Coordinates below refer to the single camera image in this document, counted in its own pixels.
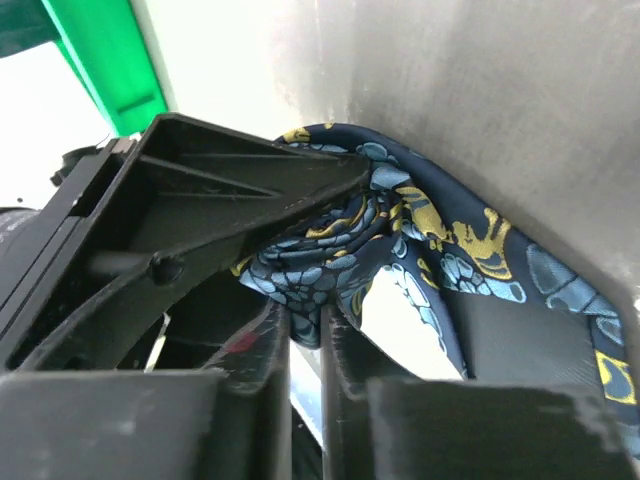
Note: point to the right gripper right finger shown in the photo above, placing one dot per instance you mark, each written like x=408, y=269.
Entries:
x=382, y=422

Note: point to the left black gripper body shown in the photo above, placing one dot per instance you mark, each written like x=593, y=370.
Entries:
x=69, y=266

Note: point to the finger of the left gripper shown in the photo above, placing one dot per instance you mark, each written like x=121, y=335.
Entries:
x=205, y=196

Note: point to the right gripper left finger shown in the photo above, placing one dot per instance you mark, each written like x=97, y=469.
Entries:
x=228, y=420

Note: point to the blue floral tie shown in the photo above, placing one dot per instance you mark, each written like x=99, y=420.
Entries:
x=432, y=234

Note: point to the green plastic tray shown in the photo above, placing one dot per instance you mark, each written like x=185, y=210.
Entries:
x=103, y=44

